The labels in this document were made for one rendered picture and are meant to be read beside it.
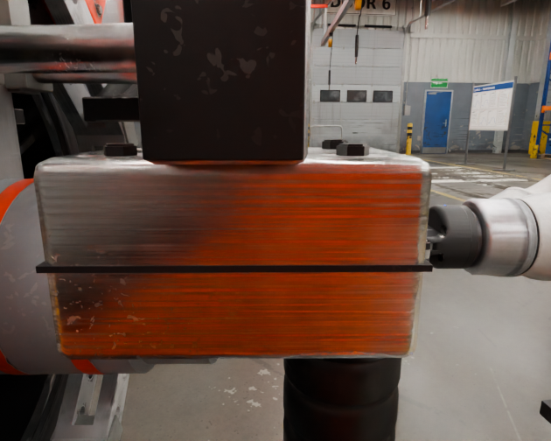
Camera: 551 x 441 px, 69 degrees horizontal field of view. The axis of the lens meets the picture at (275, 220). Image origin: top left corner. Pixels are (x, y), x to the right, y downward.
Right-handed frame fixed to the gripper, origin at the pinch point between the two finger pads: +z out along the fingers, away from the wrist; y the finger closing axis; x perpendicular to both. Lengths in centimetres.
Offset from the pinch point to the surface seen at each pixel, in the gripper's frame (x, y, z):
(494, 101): 62, 882, -497
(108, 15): 38, 56, 40
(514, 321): -83, 137, -119
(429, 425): -83, 66, -49
